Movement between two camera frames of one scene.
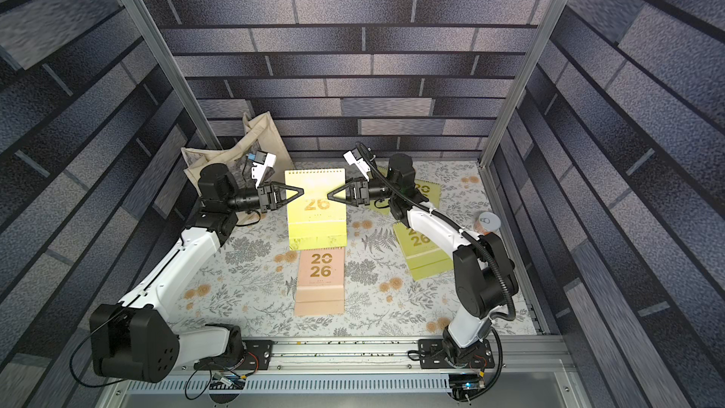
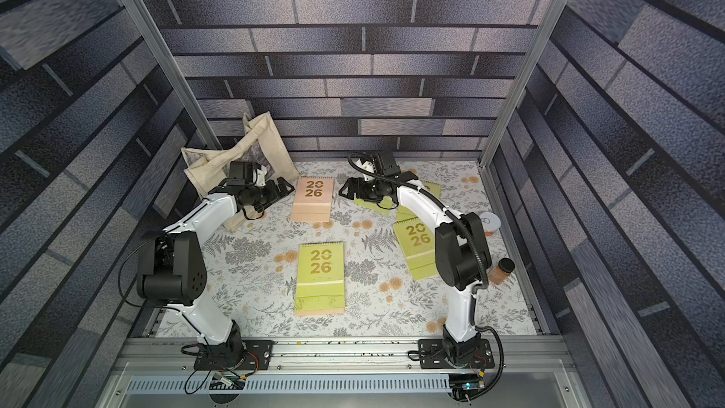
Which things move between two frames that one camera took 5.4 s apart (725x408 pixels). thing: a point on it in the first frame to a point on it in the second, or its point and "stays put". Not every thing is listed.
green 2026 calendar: (424, 256) stays put
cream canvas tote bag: (270, 158) stays put
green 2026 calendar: (315, 221) to (320, 282)
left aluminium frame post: (164, 56) stays put
